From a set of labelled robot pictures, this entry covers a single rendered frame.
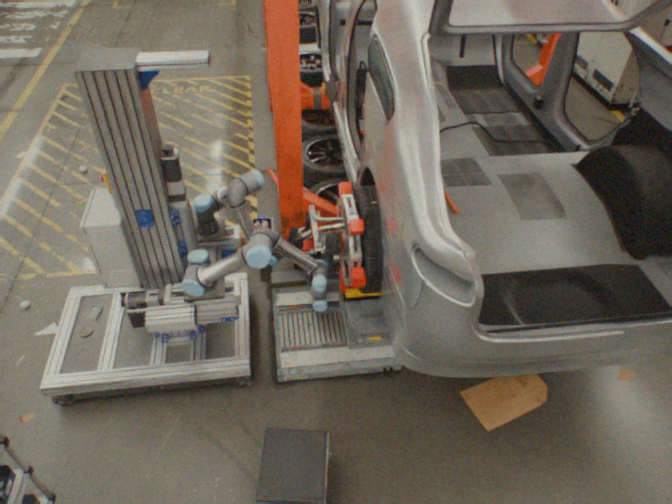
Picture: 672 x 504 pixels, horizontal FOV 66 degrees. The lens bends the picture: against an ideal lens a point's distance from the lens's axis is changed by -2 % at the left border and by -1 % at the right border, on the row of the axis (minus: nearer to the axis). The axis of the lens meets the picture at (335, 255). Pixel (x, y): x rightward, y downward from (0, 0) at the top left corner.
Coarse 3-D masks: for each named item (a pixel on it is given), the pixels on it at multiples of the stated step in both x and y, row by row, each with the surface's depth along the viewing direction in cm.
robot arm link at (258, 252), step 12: (252, 240) 259; (264, 240) 258; (240, 252) 258; (252, 252) 252; (264, 252) 253; (216, 264) 266; (228, 264) 262; (240, 264) 261; (252, 264) 257; (264, 264) 257; (192, 276) 269; (204, 276) 268; (216, 276) 267; (192, 288) 269; (204, 288) 272
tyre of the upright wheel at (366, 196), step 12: (360, 192) 304; (372, 192) 303; (360, 204) 299; (372, 204) 296; (372, 216) 292; (372, 228) 290; (372, 240) 289; (372, 252) 290; (372, 264) 293; (372, 276) 297; (360, 288) 322; (372, 288) 307
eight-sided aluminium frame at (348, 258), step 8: (344, 200) 307; (352, 200) 307; (352, 208) 303; (352, 216) 296; (352, 240) 294; (352, 248) 294; (360, 248) 294; (344, 256) 344; (352, 256) 294; (360, 256) 294; (344, 264) 339; (352, 264) 297; (360, 264) 298; (344, 272) 334; (344, 280) 329
